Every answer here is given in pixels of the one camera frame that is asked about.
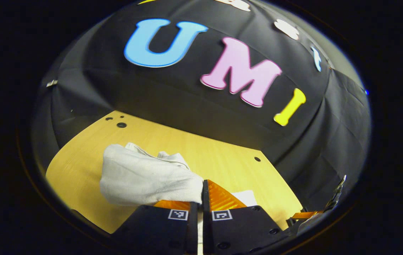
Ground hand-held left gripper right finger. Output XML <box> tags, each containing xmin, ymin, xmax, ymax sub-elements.
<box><xmin>202</xmin><ymin>179</ymin><xmax>288</xmax><ymax>255</ymax></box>

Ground white jeans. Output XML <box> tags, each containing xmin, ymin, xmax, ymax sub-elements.
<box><xmin>100</xmin><ymin>142</ymin><xmax>259</xmax><ymax>255</ymax></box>

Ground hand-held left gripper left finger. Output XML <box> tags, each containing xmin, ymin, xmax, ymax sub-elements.
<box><xmin>112</xmin><ymin>200</ymin><xmax>199</xmax><ymax>255</ymax></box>

